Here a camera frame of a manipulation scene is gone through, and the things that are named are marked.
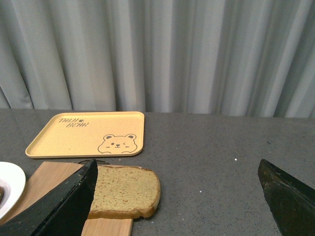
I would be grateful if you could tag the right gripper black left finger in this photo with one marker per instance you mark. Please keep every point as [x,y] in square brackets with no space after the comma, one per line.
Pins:
[61,212]

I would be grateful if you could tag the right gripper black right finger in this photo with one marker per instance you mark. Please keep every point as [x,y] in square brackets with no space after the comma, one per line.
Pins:
[291,202]

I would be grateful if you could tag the bread slice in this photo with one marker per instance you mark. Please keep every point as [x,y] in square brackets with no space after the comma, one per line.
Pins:
[125,192]

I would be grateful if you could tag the white round plate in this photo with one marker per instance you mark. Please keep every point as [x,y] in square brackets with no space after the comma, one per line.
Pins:
[13,181]

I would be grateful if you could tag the wooden cutting board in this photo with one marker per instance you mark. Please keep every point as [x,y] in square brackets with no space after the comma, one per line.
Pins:
[47,177]

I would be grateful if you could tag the yellow bear tray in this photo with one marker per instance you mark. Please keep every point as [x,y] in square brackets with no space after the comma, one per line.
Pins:
[89,134]

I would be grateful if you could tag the grey curtain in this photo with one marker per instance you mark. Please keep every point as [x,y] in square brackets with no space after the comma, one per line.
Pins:
[229,57]

